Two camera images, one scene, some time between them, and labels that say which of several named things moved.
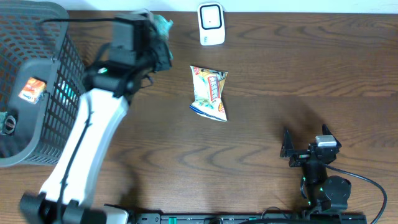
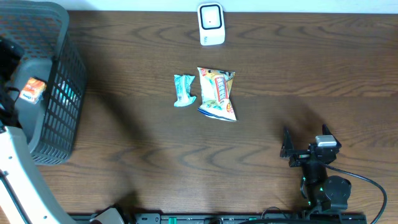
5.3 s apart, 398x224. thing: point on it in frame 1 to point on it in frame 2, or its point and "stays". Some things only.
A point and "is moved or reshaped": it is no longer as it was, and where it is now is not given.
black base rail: x=250 y=218 stays
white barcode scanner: x=212 y=23 stays
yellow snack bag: x=208 y=86 is moved or reshaped
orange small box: x=33 y=89 stays
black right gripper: x=300 y=155 stays
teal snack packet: x=159 y=43 to x=183 y=84
